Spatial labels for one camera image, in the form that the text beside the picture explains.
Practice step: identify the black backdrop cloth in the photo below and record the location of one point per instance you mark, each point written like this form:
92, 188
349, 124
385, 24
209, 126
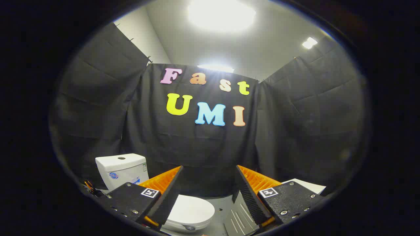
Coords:
197, 147

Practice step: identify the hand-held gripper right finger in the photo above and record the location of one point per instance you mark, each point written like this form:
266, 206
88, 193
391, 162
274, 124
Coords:
250, 200

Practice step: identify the grey panelled cabinet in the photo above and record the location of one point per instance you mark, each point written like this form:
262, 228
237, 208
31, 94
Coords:
239, 218

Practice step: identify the small ceiling light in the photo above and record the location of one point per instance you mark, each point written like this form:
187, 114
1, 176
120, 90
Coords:
309, 43

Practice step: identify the large ceiling light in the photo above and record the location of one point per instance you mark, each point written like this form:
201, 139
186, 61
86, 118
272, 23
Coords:
220, 14

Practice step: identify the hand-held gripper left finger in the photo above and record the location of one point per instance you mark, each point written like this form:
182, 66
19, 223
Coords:
169, 196

